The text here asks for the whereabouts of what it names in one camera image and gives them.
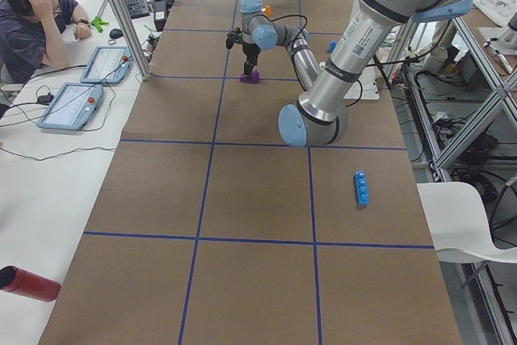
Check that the aluminium frame post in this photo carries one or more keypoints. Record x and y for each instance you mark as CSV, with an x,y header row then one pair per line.
x,y
123,18

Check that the long blue block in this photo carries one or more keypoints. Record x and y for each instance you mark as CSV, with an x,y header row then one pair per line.
x,y
362,194

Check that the black computer mouse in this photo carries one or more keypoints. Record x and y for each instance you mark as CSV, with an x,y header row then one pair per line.
x,y
115,33

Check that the black keyboard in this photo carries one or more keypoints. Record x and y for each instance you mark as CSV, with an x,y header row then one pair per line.
x,y
137,8

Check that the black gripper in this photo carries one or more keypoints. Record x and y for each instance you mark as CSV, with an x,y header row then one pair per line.
x,y
252,51

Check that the green plastic part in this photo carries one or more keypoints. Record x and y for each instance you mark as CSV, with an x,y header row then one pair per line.
x,y
99,24

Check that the far blue teach pendant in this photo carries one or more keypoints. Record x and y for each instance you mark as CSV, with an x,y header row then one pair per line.
x,y
107,64

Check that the red cardboard tube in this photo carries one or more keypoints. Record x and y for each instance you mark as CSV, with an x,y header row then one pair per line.
x,y
27,284

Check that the purple trapezoid block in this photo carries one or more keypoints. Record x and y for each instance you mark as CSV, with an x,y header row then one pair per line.
x,y
253,78

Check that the seated person dark shirt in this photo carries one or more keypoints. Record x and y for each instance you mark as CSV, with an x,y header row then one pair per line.
x,y
31,34

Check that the white chair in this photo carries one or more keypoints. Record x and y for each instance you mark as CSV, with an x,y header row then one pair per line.
x,y
458,224

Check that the small blue block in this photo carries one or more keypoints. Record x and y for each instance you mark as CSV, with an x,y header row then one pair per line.
x,y
332,46

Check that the near blue teach pendant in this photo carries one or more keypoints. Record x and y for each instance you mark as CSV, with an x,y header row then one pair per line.
x,y
72,107

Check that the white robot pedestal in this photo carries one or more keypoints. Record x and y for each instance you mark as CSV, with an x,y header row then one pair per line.
x,y
363,86

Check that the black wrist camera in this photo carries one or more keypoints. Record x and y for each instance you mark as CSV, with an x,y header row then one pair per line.
x,y
233,37

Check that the blue teach pendant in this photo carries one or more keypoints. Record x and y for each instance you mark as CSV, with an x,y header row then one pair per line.
x,y
107,64
72,107

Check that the brown paper table cover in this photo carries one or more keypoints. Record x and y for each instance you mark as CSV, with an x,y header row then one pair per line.
x,y
208,229

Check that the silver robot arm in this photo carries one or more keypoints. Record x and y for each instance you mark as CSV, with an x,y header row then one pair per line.
x,y
319,116

